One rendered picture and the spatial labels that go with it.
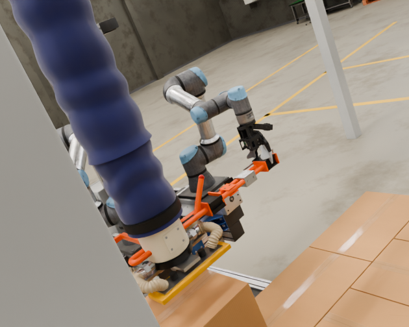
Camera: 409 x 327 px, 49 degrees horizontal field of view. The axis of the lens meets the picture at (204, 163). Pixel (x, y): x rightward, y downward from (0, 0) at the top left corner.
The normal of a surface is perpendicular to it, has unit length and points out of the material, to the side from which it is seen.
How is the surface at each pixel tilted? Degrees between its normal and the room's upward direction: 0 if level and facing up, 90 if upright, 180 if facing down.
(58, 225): 90
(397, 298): 0
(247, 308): 90
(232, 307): 90
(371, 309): 0
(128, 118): 91
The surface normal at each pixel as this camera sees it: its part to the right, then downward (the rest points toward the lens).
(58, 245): 0.59, 0.04
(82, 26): 0.61, -0.18
